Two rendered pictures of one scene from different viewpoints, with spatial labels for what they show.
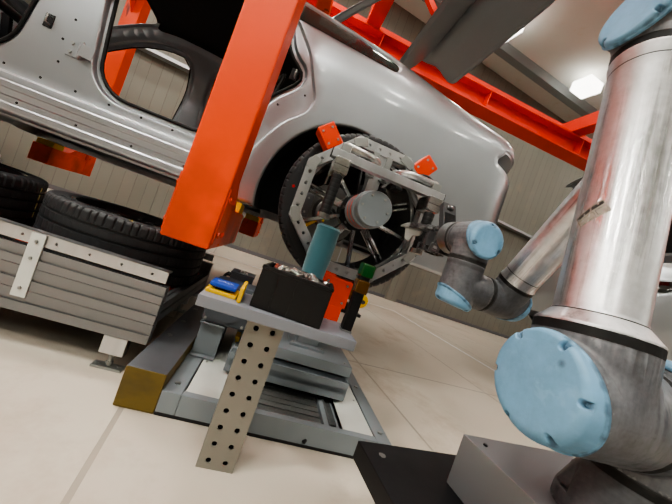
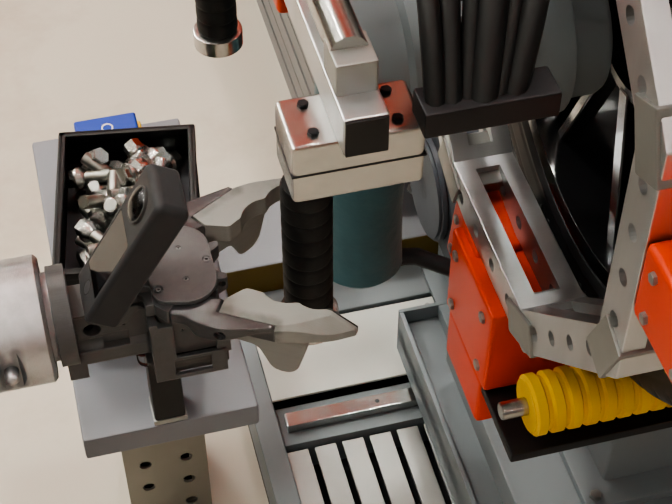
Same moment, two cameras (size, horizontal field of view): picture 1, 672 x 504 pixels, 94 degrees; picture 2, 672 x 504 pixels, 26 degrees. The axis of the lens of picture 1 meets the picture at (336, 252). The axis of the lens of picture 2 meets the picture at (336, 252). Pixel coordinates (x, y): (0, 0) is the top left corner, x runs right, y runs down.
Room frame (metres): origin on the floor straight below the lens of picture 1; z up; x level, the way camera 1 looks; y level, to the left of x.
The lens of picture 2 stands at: (1.05, -0.96, 1.58)
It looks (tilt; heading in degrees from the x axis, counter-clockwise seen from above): 47 degrees down; 87
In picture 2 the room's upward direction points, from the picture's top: straight up
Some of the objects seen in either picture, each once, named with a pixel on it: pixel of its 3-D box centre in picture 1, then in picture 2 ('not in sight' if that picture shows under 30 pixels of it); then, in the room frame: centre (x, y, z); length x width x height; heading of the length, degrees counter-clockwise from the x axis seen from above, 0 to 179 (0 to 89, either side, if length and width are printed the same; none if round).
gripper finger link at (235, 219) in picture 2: (409, 232); (250, 222); (1.03, -0.20, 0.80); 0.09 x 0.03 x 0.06; 47
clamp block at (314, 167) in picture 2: (428, 205); (349, 139); (1.10, -0.25, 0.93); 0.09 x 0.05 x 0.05; 12
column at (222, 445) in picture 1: (242, 387); (151, 381); (0.89, 0.12, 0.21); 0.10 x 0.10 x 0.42; 12
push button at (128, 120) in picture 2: (224, 286); (109, 143); (0.86, 0.26, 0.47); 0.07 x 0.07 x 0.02; 12
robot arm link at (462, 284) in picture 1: (462, 283); not in sight; (0.78, -0.32, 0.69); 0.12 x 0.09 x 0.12; 104
